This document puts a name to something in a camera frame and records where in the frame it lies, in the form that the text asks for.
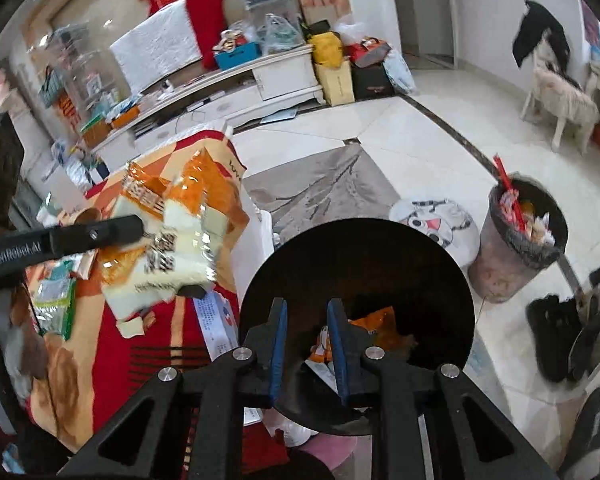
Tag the black bag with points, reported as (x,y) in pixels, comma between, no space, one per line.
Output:
(372,82)

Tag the white cloth covered tv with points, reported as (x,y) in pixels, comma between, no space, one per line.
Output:
(155,50)

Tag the black shoes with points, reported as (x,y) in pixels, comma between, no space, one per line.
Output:
(552,330)

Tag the grey patterned rug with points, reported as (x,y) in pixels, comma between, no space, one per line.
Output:
(320,190)

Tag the red cloth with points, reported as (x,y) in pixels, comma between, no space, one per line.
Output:
(207,20)

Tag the dark slipper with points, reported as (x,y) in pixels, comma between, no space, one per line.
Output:
(590,430)

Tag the white paper box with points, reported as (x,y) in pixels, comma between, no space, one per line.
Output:
(217,320)

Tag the red gift box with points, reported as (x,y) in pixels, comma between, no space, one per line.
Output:
(367,50)

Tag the round cartoon cushion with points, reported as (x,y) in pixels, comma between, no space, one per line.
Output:
(430,220)

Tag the black round bin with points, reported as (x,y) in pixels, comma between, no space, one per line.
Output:
(355,260)

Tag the yellow bag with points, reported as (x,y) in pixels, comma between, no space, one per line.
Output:
(327,47)

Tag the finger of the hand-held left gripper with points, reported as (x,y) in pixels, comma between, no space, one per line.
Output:
(192,291)
(95,235)

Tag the orange white snack packet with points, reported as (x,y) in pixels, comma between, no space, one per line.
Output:
(180,230)

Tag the orange wrapper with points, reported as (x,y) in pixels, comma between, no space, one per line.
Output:
(375,325)

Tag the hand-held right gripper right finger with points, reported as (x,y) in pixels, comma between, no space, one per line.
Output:
(337,352)

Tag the clear plastic bag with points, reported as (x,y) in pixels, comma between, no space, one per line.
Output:
(280,32)

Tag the green clear plastic packet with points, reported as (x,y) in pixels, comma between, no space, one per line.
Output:
(55,302)

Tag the white chair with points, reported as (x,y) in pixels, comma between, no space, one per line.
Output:
(562,97)

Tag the black garment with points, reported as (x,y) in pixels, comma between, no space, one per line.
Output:
(535,30)

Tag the blue basket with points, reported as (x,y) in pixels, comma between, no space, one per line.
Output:
(240,55)

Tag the grey trash can black liner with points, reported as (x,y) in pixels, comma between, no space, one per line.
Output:
(505,265)

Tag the beige paper box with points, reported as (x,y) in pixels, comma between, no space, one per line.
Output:
(337,85)

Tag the grey shoes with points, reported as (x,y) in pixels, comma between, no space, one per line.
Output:
(597,330)

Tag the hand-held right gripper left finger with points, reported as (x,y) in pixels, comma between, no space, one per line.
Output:
(278,350)

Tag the white tv cabinet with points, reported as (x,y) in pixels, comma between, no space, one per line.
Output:
(280,72)

